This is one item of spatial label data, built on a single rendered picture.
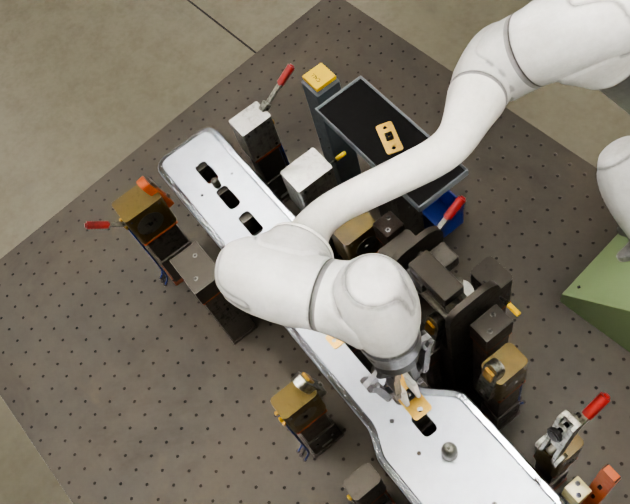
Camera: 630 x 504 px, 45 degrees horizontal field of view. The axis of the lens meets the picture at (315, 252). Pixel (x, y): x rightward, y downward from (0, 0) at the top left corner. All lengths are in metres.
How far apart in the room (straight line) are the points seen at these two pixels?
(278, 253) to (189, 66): 2.68
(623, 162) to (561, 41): 0.58
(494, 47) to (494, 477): 0.80
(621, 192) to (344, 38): 1.13
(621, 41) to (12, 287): 1.80
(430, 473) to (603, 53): 0.84
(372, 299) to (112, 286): 1.43
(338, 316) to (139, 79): 2.84
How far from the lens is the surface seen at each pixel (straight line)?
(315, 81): 1.83
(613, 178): 1.79
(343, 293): 0.91
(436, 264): 1.49
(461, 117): 1.22
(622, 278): 1.90
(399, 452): 1.57
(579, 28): 1.24
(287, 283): 0.98
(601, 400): 1.46
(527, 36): 1.27
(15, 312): 2.37
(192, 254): 1.80
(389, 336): 0.95
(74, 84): 3.83
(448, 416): 1.58
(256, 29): 3.67
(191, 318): 2.11
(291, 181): 1.73
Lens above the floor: 2.53
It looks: 60 degrees down
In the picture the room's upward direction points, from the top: 22 degrees counter-clockwise
